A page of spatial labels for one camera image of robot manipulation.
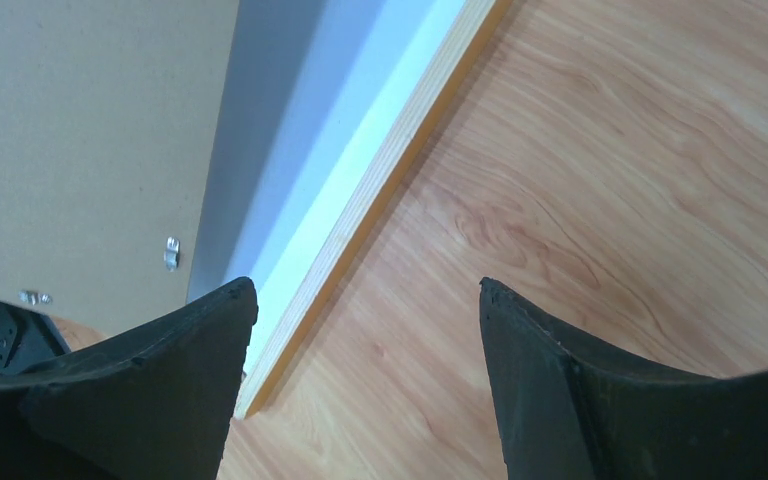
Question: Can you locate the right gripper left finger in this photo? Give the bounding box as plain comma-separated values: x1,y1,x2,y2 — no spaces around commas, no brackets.
0,277,258,479

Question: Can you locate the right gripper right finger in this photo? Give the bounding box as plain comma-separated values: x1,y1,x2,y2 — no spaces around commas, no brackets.
479,277,768,479

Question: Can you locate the photo print board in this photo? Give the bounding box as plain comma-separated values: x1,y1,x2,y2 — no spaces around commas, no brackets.
186,0,471,376

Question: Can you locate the wooden picture frame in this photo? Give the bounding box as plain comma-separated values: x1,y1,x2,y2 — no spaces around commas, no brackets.
225,1,507,419

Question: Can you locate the brown backing board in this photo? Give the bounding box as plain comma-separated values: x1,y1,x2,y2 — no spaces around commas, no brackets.
0,1,238,336

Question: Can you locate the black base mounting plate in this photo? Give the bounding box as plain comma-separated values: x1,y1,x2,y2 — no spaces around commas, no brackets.
0,302,70,375

